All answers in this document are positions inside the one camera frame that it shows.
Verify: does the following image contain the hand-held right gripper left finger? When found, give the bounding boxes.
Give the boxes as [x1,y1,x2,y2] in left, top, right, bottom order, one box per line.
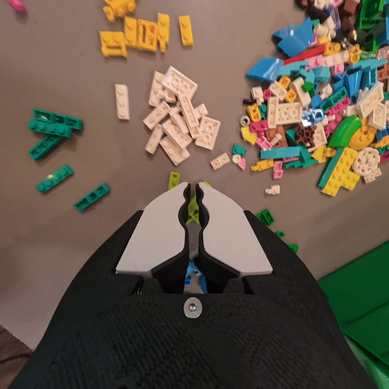
[115,181,191,277]

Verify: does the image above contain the single white lego plate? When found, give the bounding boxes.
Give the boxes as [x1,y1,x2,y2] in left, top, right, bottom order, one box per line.
[114,84,130,120]

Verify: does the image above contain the pile of lime lego pieces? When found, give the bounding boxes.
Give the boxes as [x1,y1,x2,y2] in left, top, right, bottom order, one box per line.
[168,171,213,225]

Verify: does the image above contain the stack of green plastic bins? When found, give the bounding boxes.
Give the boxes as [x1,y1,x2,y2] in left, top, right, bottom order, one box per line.
[317,241,389,389]

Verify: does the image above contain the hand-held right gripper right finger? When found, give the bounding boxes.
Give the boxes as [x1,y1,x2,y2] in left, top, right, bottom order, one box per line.
[195,181,274,278]

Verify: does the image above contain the pile of white lego pieces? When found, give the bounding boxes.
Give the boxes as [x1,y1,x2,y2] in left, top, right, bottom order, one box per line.
[142,65,222,166]

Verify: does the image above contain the pile of green lego pieces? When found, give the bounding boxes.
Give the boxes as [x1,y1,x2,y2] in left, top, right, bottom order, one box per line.
[256,209,299,254]

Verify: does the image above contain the pile of blue lego pieces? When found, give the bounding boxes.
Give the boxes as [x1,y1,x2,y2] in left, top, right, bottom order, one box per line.
[184,260,208,294]

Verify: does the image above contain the pile of yellow lego pieces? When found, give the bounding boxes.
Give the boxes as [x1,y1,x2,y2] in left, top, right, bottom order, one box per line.
[99,0,194,58]

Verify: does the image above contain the group of teal green plates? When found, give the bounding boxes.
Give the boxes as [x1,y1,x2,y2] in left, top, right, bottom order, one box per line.
[28,108,111,212]

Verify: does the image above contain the pile of mixed colourful lego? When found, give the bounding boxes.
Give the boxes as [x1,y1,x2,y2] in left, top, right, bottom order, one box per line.
[210,0,389,197]

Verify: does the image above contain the single lime lego plate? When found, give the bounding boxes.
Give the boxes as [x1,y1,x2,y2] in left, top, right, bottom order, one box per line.
[187,194,200,225]

